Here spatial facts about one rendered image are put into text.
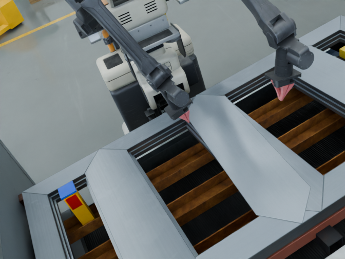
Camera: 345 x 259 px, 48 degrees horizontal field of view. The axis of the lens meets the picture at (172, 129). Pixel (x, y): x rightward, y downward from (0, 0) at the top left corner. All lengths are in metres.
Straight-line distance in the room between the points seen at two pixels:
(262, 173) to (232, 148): 0.16
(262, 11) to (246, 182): 0.52
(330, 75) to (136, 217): 0.89
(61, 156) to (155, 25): 1.67
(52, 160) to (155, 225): 2.05
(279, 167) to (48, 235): 0.78
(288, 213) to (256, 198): 0.10
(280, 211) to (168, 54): 1.05
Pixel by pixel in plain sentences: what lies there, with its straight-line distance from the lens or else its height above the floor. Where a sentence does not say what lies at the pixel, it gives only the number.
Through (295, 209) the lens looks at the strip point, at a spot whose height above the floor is 0.86.
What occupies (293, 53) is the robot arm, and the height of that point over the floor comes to 1.15.
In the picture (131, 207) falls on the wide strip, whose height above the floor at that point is 0.86.
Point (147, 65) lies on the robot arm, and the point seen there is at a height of 1.17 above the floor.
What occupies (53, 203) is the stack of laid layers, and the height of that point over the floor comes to 0.85.
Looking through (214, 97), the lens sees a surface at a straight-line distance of 1.59.
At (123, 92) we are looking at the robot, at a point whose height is 0.67.
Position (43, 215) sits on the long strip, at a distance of 1.47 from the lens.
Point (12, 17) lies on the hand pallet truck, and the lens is 6.19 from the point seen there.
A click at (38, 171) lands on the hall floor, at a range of 3.17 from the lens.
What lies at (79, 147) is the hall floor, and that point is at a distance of 3.15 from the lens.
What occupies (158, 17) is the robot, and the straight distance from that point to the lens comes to 1.80.
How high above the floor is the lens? 1.80
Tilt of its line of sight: 39 degrees down
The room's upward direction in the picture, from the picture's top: 22 degrees counter-clockwise
